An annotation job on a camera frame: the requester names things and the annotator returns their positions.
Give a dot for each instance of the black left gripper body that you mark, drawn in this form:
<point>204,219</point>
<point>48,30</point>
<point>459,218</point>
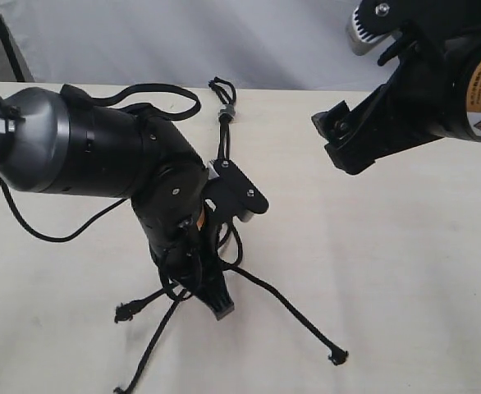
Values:
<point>184,243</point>

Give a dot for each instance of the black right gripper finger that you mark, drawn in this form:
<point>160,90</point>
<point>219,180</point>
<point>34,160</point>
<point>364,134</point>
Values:
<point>331,124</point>
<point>352,158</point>

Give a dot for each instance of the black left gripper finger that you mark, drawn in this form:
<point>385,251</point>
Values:
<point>217,298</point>

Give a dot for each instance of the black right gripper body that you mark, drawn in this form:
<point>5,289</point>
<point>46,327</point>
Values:
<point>421,104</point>

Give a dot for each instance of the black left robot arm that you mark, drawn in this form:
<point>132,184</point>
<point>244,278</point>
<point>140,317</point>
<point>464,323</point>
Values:
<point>70,143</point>

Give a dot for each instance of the grey fabric backdrop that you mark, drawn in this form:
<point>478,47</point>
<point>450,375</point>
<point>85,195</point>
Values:
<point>254,44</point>

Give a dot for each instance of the black stand pole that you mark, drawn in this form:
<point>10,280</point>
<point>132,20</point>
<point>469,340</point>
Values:
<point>9,50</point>

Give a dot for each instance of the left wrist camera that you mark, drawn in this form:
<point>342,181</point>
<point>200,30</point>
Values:
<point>229,194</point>

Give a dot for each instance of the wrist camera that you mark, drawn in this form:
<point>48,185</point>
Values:
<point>229,194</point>
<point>427,25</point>

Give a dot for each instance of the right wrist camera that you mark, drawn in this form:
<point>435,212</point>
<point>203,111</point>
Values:
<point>427,25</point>

